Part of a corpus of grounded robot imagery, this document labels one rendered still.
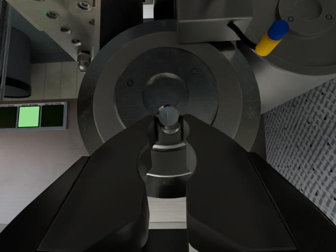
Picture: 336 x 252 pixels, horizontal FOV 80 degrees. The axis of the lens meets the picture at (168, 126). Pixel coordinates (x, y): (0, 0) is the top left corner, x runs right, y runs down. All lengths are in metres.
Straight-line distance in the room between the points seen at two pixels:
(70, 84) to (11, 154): 2.15
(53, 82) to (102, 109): 2.69
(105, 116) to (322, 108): 0.24
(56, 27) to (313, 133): 0.48
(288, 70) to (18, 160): 0.58
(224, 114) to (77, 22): 0.38
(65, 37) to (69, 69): 2.28
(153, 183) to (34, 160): 0.46
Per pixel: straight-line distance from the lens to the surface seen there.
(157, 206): 0.50
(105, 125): 0.16
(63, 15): 0.47
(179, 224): 0.51
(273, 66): 0.19
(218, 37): 0.17
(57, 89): 2.79
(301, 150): 0.33
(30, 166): 0.60
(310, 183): 0.32
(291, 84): 0.21
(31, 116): 0.61
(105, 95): 0.17
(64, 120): 0.56
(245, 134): 0.17
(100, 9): 0.22
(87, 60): 0.57
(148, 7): 0.63
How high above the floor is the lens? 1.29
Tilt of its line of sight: 9 degrees down
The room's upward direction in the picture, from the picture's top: 178 degrees clockwise
